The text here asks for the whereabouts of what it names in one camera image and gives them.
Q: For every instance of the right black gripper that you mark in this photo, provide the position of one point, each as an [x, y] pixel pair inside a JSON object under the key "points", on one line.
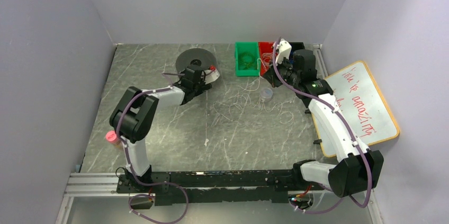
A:
{"points": [[280, 71]]}

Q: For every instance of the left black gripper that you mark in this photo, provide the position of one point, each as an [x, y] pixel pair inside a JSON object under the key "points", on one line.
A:
{"points": [[202, 79]]}

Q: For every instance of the black cable spool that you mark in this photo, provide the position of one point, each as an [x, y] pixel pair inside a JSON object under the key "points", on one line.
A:
{"points": [[195, 56]]}

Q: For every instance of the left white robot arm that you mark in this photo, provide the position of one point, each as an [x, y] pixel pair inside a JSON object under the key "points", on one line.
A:
{"points": [[133, 116]]}

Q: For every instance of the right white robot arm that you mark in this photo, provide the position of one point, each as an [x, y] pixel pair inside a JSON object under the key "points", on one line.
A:
{"points": [[358, 168]]}

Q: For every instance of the black plastic bin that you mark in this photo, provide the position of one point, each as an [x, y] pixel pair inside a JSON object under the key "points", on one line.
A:
{"points": [[297, 46]]}

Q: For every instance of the red plastic bin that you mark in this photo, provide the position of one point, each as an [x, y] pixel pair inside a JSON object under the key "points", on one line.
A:
{"points": [[265, 55]]}

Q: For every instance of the clear round plastic container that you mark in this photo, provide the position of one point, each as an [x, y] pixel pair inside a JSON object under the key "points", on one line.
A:
{"points": [[266, 94]]}

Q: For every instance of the green plastic bin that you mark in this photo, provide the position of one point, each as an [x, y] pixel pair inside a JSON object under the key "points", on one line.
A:
{"points": [[247, 62]]}

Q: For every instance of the pink capped small bottle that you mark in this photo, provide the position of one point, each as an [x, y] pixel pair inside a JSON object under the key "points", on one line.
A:
{"points": [[113, 139]]}

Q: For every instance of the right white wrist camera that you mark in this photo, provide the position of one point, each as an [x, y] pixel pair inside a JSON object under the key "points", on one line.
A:
{"points": [[283, 49]]}

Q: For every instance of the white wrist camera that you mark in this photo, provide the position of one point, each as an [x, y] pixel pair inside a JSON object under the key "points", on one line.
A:
{"points": [[211, 75], [283, 49]]}

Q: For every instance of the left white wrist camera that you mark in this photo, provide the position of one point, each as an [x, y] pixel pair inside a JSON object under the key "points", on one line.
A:
{"points": [[211, 75]]}

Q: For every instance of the whiteboard with wooden frame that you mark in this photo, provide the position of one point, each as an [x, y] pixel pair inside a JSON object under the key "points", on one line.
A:
{"points": [[362, 104]]}

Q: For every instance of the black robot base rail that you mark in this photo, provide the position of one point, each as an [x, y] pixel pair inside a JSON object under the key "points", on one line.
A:
{"points": [[168, 188]]}

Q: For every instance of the aluminium extrusion frame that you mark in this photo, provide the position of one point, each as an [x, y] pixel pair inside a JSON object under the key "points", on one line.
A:
{"points": [[86, 185]]}

